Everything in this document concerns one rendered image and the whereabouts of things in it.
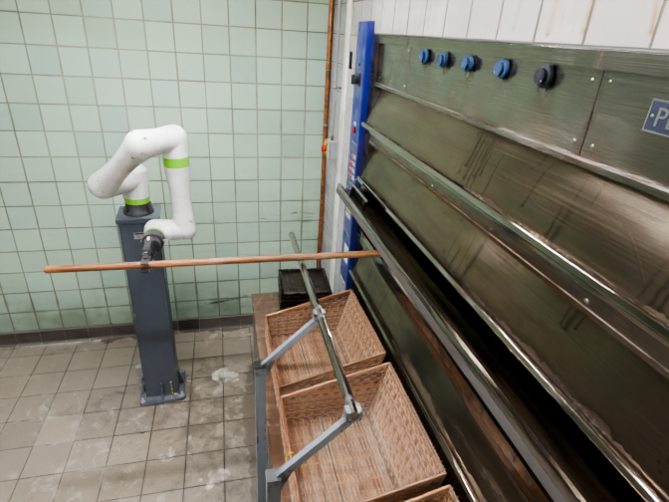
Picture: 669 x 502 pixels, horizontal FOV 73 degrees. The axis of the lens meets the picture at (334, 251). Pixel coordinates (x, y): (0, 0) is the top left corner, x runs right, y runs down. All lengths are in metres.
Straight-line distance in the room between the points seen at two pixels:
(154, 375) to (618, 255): 2.57
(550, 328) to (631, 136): 0.42
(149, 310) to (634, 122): 2.37
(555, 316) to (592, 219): 0.24
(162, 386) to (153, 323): 0.47
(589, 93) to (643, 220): 0.27
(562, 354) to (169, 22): 2.58
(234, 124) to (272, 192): 0.52
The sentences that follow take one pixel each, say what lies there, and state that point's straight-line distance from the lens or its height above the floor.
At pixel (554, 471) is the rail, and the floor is 1.43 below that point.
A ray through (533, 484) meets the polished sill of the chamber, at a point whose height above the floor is 1.17.
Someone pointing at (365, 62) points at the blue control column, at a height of 1.98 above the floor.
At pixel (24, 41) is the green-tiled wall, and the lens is 3.13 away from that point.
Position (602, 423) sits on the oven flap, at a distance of 1.01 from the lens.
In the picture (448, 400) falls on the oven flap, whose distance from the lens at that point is 1.60.
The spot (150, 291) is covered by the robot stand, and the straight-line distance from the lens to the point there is 2.65.
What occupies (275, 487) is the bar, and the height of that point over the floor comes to 0.92.
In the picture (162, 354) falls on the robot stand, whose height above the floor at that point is 0.34.
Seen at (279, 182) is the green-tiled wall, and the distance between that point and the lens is 3.12.
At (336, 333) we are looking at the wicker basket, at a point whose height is 0.59.
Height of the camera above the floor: 2.10
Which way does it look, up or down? 26 degrees down
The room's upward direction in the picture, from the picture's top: 4 degrees clockwise
